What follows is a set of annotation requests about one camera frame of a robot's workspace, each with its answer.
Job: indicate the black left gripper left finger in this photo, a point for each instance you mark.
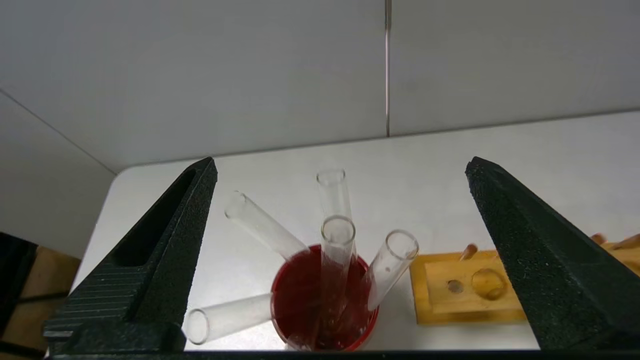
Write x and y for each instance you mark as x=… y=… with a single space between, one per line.
x=150 y=280

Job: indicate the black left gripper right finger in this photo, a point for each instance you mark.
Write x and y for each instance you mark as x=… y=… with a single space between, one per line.
x=560 y=270

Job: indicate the blue pigment test tube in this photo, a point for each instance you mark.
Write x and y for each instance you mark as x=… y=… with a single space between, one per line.
x=390 y=265

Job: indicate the red pigment test tube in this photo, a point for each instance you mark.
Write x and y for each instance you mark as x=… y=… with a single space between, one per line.
x=337 y=260

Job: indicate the empty glass test tube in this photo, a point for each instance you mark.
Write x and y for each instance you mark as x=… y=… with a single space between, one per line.
x=225 y=317
x=334 y=195
x=260 y=225

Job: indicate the wooden test tube rack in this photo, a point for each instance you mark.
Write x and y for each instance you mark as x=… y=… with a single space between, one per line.
x=450 y=300

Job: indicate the black bag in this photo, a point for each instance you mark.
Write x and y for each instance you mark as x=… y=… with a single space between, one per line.
x=12 y=270

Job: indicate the red cup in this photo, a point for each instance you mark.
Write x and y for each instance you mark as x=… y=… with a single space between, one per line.
x=300 y=300

